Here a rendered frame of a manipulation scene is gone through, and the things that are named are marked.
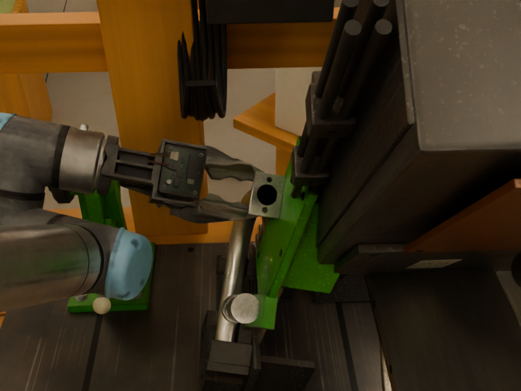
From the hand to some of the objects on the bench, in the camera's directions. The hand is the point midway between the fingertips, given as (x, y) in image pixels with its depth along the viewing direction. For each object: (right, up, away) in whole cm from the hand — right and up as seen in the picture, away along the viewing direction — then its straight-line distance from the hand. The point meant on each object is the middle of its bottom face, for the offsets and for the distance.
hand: (260, 195), depth 80 cm
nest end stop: (-5, -27, +10) cm, 29 cm away
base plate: (+13, -23, +21) cm, 34 cm away
